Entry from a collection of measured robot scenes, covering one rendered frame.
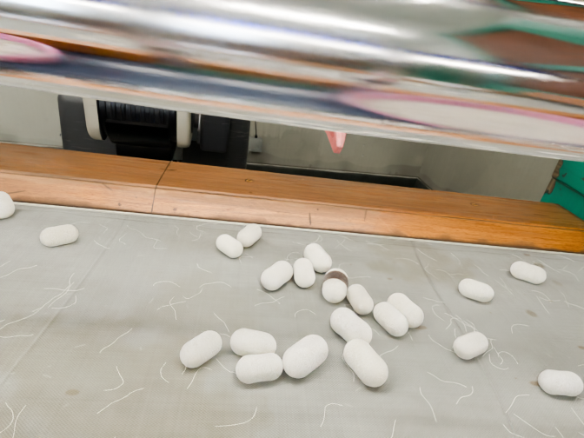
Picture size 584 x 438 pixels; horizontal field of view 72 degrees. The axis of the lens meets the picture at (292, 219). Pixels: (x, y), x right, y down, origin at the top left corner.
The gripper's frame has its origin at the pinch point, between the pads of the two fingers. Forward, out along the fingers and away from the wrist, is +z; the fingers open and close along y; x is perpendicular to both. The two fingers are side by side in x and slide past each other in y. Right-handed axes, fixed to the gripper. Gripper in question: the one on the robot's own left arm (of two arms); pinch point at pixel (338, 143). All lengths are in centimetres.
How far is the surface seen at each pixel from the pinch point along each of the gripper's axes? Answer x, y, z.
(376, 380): -8.3, 0.6, 23.2
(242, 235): 3.2, -9.1, 10.3
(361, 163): 184, 65, -104
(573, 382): -8.2, 15.5, 22.7
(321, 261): 0.6, -1.4, 12.9
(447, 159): 157, 108, -98
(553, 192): 15.1, 39.4, -5.7
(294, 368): -8.0, -5.0, 22.8
